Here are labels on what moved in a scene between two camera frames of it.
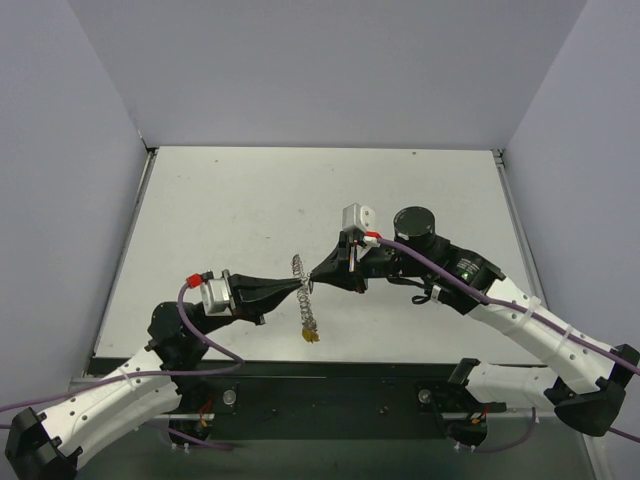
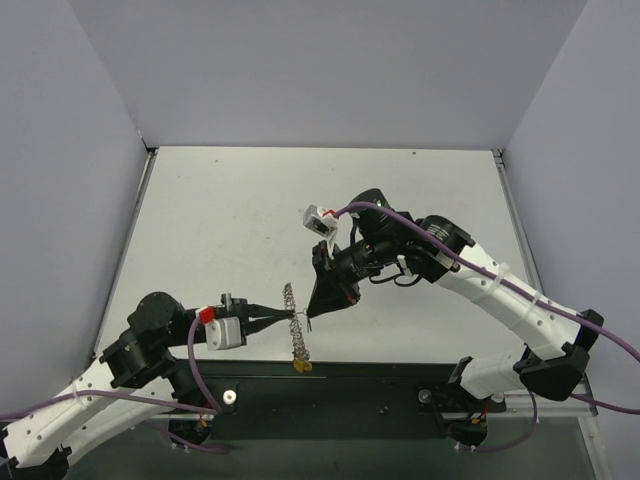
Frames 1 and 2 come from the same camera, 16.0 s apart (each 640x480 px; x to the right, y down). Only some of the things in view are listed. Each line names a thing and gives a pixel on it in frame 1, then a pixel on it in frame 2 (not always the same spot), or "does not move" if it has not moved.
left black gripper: [233, 296] to [238, 315]
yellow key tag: [310, 335] to [302, 366]
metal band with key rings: [306, 311] to [300, 347]
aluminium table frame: [520, 226] does not move
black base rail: [237, 401] does not move
